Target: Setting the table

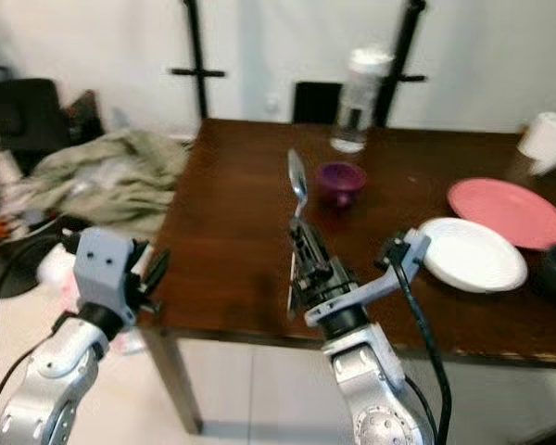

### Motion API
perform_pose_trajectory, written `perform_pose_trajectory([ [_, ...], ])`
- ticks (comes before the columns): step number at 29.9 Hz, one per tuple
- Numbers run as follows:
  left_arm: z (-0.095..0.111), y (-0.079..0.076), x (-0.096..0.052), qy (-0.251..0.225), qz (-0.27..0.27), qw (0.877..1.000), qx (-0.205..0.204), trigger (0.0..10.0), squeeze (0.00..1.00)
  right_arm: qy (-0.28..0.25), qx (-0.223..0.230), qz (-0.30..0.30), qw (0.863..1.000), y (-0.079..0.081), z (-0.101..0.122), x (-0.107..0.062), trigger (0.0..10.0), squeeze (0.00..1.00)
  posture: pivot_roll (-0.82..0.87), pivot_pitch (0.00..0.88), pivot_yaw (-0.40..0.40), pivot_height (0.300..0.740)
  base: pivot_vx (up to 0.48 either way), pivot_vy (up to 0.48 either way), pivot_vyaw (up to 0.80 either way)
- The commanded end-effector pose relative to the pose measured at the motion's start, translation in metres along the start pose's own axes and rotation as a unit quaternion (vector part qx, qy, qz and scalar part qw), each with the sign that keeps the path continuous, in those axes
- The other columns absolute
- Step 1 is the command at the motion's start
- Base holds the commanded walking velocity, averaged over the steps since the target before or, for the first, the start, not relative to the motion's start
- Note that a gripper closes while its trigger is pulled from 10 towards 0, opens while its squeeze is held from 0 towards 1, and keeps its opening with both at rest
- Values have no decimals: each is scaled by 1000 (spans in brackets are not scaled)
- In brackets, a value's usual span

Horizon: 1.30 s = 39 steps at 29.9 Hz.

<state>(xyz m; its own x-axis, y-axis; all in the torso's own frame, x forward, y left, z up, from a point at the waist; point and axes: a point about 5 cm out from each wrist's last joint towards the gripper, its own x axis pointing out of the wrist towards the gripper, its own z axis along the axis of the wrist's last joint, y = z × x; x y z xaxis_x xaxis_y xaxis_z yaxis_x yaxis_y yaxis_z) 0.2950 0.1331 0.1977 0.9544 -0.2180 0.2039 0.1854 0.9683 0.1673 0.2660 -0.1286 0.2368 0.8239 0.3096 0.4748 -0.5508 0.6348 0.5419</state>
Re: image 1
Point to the silver metal spoon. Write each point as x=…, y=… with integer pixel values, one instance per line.
x=297, y=176

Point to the white wall socket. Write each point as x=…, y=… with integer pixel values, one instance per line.
x=271, y=103

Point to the clear white-capped water bottle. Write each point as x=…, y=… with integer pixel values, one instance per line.
x=357, y=102

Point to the grey table leg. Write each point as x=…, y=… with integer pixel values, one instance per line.
x=176, y=385

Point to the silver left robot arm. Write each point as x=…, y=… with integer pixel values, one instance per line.
x=56, y=389

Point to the small dark bag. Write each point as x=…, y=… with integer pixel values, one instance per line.
x=79, y=116

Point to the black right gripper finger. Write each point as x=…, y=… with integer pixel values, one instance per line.
x=313, y=243
x=296, y=243

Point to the slanted black stand pole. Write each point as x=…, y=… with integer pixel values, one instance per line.
x=400, y=46

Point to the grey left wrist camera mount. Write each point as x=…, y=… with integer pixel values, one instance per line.
x=104, y=269

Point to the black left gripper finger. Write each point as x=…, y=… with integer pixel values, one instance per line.
x=144, y=261
x=157, y=271

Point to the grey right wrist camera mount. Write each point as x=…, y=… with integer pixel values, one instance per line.
x=371, y=287

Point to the olive green crumpled cloth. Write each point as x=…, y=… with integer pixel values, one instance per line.
x=111, y=181

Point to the black chair back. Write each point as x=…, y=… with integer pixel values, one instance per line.
x=320, y=102

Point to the white plastic bag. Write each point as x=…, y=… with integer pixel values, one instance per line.
x=57, y=267

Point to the black stand pole with crossbar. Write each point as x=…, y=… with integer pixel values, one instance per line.
x=198, y=56

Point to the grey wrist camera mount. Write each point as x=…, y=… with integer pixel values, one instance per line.
x=104, y=269
x=371, y=287

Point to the black floor fan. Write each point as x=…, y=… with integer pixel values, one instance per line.
x=5, y=250

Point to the white bowl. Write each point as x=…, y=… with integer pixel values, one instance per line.
x=473, y=255

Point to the pink plate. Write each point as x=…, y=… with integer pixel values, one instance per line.
x=505, y=211

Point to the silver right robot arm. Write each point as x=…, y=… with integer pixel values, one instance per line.
x=380, y=380

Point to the purple cup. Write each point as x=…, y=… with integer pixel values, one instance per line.
x=343, y=183

